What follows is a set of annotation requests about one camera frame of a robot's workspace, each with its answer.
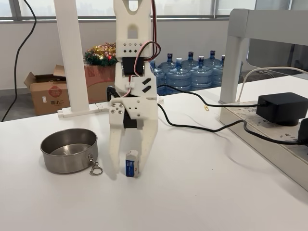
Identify small white and blue box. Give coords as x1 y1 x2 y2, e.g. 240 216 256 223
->
125 149 141 178

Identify round metal bowl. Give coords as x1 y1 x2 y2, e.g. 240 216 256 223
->
39 128 98 174

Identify red cardboard box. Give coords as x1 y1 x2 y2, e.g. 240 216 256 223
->
84 64 116 103

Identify open brown cardboard box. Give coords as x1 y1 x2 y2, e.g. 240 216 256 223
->
23 64 71 116

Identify black table clamp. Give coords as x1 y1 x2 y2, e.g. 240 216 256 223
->
106 86 118 102

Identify white stand base blocks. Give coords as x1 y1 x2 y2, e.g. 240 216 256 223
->
57 102 111 118

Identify green tinsel christmas wreath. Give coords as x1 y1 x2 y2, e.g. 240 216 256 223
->
83 42 118 68

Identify white desk shelf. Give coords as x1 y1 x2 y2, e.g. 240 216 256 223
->
219 8 308 104

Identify white power strip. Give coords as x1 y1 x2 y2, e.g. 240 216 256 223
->
220 100 308 191

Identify black power adapter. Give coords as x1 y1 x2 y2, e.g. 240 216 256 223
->
256 92 306 127

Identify black plug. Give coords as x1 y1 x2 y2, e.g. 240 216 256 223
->
298 117 308 145

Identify metal keychain clasp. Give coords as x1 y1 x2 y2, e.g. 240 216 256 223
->
87 154 104 176

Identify black power cable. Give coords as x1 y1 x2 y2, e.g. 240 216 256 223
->
156 103 301 145

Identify white upright post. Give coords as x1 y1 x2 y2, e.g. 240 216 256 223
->
53 0 90 113

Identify red white black servo wire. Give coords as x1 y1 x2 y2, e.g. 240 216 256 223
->
119 0 162 98

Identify black adapter cable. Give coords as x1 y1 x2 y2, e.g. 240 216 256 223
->
156 84 263 108

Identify white cable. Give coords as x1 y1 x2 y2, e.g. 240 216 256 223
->
237 66 308 103

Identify black hanging cable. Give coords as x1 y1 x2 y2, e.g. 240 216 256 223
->
0 0 38 122

